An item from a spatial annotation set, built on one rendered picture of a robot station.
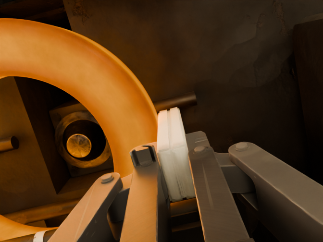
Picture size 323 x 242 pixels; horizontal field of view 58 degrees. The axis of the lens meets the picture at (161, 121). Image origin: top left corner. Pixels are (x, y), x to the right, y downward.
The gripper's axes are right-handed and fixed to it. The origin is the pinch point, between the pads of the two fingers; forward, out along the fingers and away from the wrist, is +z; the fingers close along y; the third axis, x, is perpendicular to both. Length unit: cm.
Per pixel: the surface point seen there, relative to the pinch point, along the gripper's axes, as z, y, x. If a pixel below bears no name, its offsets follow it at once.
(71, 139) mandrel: 9.0, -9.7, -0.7
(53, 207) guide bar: 4.1, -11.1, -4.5
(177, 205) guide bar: -1.8, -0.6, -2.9
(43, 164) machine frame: 7.6, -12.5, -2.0
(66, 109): 11.4, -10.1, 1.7
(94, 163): 10.6, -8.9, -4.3
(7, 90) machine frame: 8.3, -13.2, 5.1
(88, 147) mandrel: 8.9, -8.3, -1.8
